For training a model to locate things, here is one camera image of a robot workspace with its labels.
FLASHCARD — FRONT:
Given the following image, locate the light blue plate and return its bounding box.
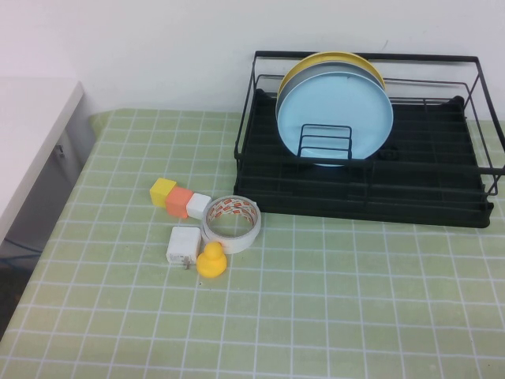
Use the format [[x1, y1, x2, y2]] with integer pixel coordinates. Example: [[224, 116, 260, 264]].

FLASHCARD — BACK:
[[275, 70, 395, 169]]

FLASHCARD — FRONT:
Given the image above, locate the grey plate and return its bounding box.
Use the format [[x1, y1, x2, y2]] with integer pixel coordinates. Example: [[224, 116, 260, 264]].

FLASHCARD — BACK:
[[275, 59, 382, 119]]

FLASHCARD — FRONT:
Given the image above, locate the yellow plate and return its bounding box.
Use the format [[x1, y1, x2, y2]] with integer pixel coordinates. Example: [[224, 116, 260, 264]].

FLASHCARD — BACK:
[[278, 51, 387, 99]]

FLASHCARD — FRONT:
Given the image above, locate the white cube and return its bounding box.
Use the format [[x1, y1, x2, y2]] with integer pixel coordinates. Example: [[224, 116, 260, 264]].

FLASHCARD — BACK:
[[185, 192, 212, 220]]

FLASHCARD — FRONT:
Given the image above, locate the white tape roll red print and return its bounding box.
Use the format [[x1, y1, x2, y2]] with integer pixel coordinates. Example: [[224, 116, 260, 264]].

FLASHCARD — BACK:
[[200, 194, 261, 254]]

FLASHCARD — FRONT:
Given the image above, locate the orange cube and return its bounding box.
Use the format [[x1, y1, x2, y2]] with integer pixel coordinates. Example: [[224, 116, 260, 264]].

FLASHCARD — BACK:
[[164, 186, 194, 220]]

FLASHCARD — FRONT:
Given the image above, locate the yellow rubber duck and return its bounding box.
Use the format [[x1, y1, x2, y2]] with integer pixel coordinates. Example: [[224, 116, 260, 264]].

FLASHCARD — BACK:
[[195, 241, 227, 280]]

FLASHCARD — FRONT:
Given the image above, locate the white power adapter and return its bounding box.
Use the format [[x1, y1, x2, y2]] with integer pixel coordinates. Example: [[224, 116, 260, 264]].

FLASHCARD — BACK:
[[164, 226, 201, 272]]

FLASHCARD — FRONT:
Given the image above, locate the yellow cube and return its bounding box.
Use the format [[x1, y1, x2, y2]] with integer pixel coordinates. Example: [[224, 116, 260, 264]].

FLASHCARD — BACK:
[[148, 177, 176, 208]]

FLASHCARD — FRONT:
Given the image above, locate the green checked tablecloth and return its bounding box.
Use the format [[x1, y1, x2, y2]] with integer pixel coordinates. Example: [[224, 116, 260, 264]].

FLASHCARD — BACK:
[[0, 107, 505, 379]]

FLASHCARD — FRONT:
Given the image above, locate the white side cabinet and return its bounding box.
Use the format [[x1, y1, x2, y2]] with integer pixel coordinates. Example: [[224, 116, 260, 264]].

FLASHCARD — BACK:
[[0, 77, 98, 328]]

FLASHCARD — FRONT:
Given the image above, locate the black wire dish rack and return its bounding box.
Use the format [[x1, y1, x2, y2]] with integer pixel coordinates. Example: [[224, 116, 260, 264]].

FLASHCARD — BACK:
[[231, 88, 492, 229], [232, 50, 505, 206]]

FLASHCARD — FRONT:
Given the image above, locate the blue cable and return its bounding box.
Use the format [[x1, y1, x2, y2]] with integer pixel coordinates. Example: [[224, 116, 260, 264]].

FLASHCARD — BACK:
[[0, 238, 43, 265]]

